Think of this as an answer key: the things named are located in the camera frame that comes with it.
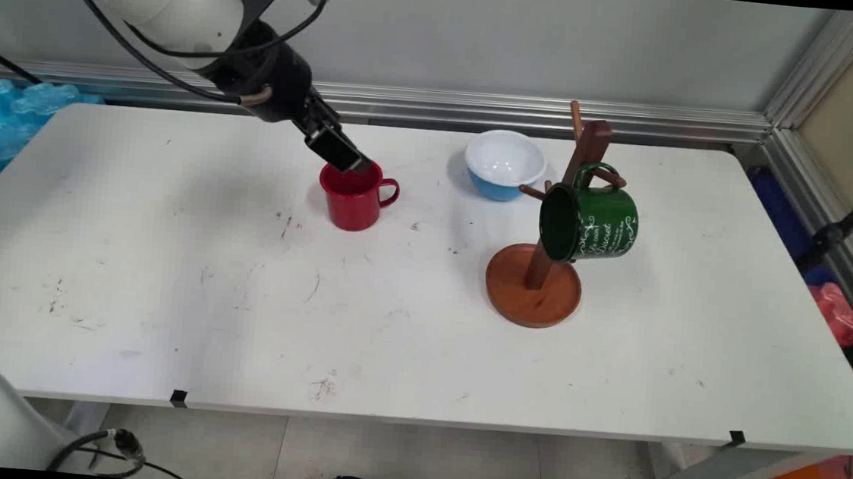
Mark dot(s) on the wooden mug tree stand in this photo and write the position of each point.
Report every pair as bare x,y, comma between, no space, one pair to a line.
532,297

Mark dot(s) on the blue and white bowl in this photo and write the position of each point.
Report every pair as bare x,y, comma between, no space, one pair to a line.
505,162

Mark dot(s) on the black tripod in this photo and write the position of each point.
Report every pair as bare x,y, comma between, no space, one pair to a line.
834,230

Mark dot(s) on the black tape piece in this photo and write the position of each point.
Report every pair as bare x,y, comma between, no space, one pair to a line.
736,439
179,398

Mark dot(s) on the blue bubble wrap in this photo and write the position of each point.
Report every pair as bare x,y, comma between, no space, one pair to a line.
2,122

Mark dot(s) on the horizontal aluminium frame rail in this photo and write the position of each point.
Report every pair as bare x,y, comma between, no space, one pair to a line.
558,114

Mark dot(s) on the blue plastic object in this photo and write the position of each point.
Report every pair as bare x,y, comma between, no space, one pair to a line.
779,210

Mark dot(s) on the green enamel mug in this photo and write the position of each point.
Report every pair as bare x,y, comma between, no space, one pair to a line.
603,223

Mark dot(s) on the angled aluminium frame post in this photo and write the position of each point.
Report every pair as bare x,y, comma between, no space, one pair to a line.
812,79

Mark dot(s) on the pink plastic bag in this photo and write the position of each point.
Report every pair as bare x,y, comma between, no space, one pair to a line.
835,313

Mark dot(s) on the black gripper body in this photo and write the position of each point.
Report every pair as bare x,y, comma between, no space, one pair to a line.
275,79

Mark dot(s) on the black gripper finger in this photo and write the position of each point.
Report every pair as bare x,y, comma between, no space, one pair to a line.
327,152
340,130

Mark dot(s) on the red enamel mug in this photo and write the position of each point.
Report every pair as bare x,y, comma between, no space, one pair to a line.
353,203

